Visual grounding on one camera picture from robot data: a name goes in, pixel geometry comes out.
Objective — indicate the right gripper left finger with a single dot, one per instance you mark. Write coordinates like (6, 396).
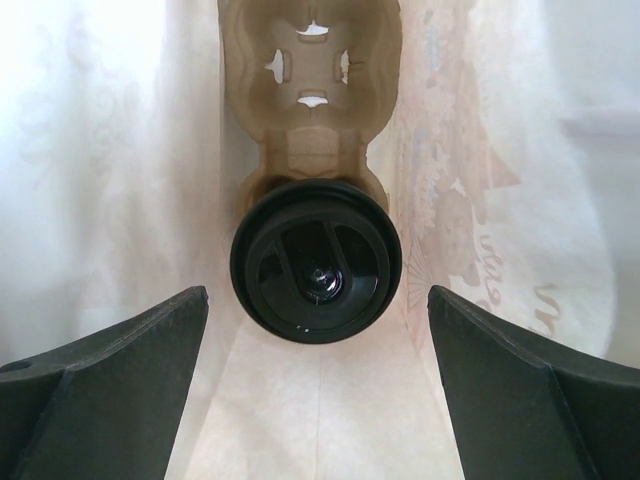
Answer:
(106, 406)

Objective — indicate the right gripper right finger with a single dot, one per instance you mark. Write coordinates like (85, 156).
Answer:
(525, 407)

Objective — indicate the paper takeout bag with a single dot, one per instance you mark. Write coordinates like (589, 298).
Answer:
(511, 166)

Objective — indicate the black coffee lid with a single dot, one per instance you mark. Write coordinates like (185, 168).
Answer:
(316, 261)

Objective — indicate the single cardboard cup carrier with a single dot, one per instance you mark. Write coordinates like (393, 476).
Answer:
(313, 83)

